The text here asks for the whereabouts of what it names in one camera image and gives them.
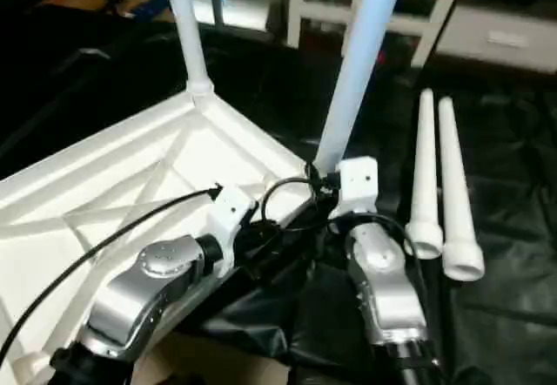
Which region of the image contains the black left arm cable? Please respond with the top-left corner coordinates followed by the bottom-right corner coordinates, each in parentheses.
top-left (0, 185), bottom-right (224, 368)

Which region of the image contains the black mat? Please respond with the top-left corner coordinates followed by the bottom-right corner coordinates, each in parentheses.
top-left (0, 6), bottom-right (557, 385)

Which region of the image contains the white plastic table leg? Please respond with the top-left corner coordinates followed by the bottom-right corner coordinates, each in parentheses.
top-left (405, 89), bottom-right (445, 260)
top-left (311, 0), bottom-right (410, 177)
top-left (437, 97), bottom-right (487, 283)
top-left (165, 0), bottom-right (216, 100)

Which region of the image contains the white glass door cabinet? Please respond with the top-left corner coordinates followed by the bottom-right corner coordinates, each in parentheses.
top-left (285, 0), bottom-right (471, 69)

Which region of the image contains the white drawer unit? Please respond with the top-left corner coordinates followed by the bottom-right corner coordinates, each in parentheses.
top-left (435, 3), bottom-right (557, 74)

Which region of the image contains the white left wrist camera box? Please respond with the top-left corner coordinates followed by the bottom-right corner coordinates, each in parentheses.
top-left (205, 185), bottom-right (257, 279)

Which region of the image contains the white plastic table top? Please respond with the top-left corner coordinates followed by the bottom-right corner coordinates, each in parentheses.
top-left (0, 84), bottom-right (333, 385)

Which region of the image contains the blue box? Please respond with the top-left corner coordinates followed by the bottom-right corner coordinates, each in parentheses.
top-left (126, 0), bottom-right (173, 22)

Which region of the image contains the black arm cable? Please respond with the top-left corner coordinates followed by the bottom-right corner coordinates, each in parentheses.
top-left (0, 185), bottom-right (224, 368)
top-left (258, 176), bottom-right (429, 299)

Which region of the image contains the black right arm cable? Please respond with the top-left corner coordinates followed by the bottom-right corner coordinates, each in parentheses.
top-left (258, 176), bottom-right (429, 299)

